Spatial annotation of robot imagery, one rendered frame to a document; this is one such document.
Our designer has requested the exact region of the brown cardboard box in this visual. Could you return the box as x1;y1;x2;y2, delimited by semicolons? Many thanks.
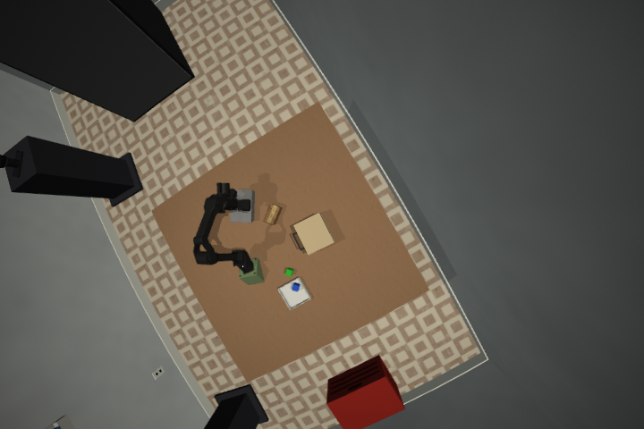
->
264;204;282;225

